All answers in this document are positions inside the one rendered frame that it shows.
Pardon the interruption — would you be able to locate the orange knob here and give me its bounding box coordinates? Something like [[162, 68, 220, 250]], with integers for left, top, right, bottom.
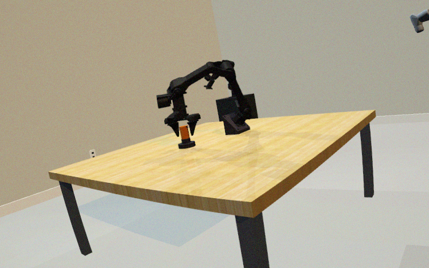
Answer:
[[179, 125, 190, 139]]

